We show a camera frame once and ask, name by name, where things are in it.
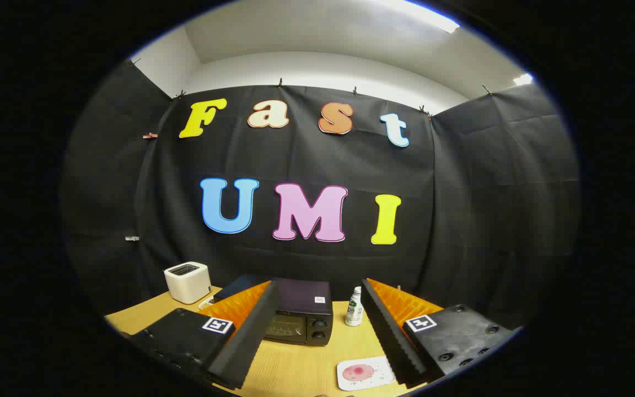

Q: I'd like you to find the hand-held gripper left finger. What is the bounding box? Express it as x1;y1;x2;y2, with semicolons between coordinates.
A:
130;280;282;391

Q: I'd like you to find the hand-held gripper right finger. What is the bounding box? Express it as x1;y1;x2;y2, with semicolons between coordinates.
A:
362;278;522;387

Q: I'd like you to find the white bottle with green label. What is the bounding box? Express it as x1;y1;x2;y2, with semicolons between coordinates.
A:
345;286;363;327

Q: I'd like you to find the white rectangular food tray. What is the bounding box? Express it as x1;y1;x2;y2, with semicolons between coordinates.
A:
337;356;396;392

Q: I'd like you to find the black toaster oven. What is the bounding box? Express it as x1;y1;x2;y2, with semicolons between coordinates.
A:
213;274;333;347

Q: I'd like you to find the pink round ham slice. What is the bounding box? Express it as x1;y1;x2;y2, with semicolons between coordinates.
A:
342;364;375;382

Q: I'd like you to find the white bread toaster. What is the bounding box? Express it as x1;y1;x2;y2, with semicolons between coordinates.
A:
164;261;212;305

